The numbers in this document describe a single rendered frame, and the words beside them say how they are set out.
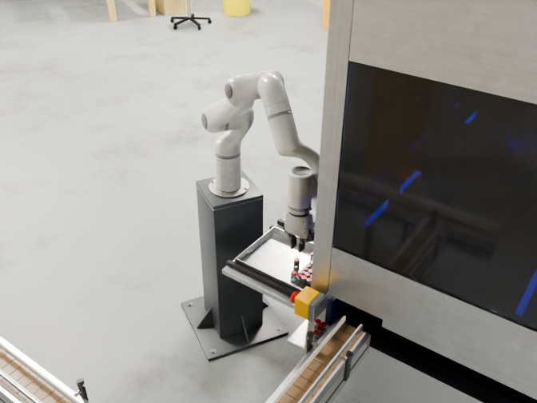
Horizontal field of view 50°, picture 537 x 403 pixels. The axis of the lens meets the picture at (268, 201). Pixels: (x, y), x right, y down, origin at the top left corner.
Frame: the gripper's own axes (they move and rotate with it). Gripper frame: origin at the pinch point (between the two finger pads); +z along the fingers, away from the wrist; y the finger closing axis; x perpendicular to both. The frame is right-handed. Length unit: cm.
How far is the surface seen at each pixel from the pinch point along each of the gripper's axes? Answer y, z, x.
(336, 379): -40, 7, 40
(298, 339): -20.2, 11.8, 29.4
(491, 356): -76, -7, 18
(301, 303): -19.5, -2.3, 27.4
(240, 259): 19.9, 10.7, 8.9
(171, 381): 58, 100, 18
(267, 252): 14.9, 11.6, -1.7
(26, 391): 26, 3, 98
